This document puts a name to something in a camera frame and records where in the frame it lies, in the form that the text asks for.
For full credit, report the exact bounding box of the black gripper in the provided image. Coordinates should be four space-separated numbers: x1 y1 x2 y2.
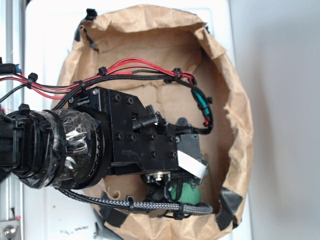
68 87 179 175

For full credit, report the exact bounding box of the red and black wire bundle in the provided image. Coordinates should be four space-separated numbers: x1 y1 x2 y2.
0 57 215 135

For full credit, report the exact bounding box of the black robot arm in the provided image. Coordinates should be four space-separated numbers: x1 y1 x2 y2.
0 87 179 190

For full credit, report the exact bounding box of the grey braided cable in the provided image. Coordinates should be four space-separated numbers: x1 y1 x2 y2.
53 187 214 221

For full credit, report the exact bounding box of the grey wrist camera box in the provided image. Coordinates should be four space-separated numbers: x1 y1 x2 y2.
176 133 208 185

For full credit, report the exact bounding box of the brown paper bag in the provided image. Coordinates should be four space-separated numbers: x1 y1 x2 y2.
58 4 253 240

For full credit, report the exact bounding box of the metal corner bracket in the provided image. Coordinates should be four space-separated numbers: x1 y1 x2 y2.
0 219 22 240

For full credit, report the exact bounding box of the aluminium extrusion rail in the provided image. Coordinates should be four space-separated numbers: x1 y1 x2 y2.
0 0 26 240

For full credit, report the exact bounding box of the green foam ball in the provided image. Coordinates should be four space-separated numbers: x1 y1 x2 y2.
178 182 202 205

